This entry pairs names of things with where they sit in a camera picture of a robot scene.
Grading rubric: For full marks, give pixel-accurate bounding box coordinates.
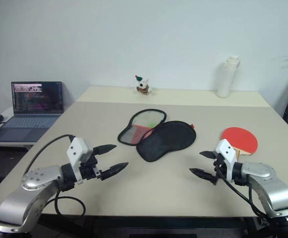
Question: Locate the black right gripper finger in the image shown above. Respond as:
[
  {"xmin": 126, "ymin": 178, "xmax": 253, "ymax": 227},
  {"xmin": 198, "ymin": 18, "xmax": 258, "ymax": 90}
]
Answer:
[
  {"xmin": 189, "ymin": 168, "xmax": 218, "ymax": 183},
  {"xmin": 199, "ymin": 151, "xmax": 217, "ymax": 160}
]

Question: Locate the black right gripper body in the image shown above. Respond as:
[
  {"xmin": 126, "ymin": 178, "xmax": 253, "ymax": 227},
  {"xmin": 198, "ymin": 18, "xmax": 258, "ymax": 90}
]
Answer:
[{"xmin": 212, "ymin": 154, "xmax": 227, "ymax": 186}]

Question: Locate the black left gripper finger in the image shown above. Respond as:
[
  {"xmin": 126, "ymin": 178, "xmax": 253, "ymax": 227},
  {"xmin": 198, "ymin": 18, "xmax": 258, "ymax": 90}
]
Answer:
[
  {"xmin": 99, "ymin": 162, "xmax": 130, "ymax": 182},
  {"xmin": 92, "ymin": 144, "xmax": 117, "ymax": 156}
]

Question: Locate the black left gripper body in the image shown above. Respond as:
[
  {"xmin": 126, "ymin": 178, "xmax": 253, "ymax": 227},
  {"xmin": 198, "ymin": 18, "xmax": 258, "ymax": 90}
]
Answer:
[{"xmin": 79, "ymin": 153, "xmax": 102, "ymax": 180}]

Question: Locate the red table tennis paddle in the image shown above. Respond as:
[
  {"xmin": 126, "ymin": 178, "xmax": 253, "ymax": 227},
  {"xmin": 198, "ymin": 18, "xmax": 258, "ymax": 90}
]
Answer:
[{"xmin": 220, "ymin": 127, "xmax": 259, "ymax": 159}]

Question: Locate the black mesh paddle case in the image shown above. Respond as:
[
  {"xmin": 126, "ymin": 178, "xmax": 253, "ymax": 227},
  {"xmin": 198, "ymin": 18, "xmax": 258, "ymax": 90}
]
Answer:
[{"xmin": 117, "ymin": 109, "xmax": 197, "ymax": 163}]

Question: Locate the white plush dog toy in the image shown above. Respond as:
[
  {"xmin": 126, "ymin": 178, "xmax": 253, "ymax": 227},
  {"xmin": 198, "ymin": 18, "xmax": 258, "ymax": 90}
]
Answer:
[{"xmin": 134, "ymin": 75, "xmax": 152, "ymax": 95}]

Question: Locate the white plastic bottle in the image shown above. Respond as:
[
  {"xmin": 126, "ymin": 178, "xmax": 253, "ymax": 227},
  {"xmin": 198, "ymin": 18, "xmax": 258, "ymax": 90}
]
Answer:
[{"xmin": 216, "ymin": 55, "xmax": 241, "ymax": 98}]

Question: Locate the grey open laptop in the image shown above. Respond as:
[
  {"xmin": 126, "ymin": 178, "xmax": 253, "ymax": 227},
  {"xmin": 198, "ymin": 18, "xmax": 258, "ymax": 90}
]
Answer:
[{"xmin": 0, "ymin": 81, "xmax": 65, "ymax": 143}]

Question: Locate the white side desk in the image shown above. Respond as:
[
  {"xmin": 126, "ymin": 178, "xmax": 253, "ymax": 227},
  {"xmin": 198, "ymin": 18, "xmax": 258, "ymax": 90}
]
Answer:
[{"xmin": 0, "ymin": 105, "xmax": 39, "ymax": 151}]

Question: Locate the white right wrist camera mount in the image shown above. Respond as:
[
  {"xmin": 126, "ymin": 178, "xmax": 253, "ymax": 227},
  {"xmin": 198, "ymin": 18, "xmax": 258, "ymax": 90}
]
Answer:
[{"xmin": 215, "ymin": 139, "xmax": 237, "ymax": 180}]

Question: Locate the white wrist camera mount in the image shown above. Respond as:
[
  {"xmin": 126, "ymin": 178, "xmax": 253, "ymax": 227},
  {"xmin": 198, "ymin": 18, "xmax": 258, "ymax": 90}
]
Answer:
[
  {"xmin": 66, "ymin": 136, "xmax": 94, "ymax": 185},
  {"xmin": 215, "ymin": 139, "xmax": 237, "ymax": 180}
]

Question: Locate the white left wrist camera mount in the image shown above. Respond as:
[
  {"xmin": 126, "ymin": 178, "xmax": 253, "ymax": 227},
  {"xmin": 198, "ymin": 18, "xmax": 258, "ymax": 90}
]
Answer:
[{"xmin": 66, "ymin": 136, "xmax": 94, "ymax": 185}]

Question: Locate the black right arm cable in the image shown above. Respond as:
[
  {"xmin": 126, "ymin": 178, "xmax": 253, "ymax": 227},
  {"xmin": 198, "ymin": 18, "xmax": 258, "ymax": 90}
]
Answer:
[{"xmin": 213, "ymin": 161, "xmax": 268, "ymax": 220}]

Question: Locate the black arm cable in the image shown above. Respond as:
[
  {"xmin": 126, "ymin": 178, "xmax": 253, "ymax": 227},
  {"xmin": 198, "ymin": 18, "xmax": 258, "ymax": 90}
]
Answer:
[
  {"xmin": 24, "ymin": 134, "xmax": 86, "ymax": 220},
  {"xmin": 213, "ymin": 161, "xmax": 268, "ymax": 220}
]

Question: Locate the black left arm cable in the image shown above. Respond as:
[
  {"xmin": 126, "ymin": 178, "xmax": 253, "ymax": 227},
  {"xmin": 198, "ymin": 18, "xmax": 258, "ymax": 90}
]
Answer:
[{"xmin": 24, "ymin": 134, "xmax": 86, "ymax": 220}]

